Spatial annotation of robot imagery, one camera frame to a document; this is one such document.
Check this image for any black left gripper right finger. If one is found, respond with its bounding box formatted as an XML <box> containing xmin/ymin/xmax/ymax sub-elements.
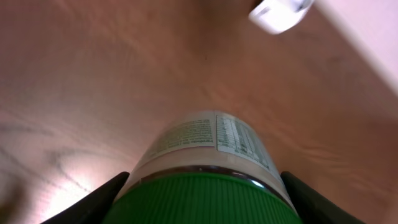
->
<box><xmin>280</xmin><ymin>171</ymin><xmax>364</xmax><ymax>224</ymax></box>

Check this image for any green lid jar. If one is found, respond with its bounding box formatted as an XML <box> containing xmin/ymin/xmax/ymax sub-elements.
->
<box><xmin>103</xmin><ymin>111</ymin><xmax>301</xmax><ymax>223</ymax></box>

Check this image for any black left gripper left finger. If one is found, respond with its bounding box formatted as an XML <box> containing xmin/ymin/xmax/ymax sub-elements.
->
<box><xmin>42</xmin><ymin>172</ymin><xmax>129</xmax><ymax>224</ymax></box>

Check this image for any white barcode scanner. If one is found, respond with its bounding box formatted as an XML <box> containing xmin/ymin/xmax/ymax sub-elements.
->
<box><xmin>248</xmin><ymin>0</ymin><xmax>314</xmax><ymax>35</ymax></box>

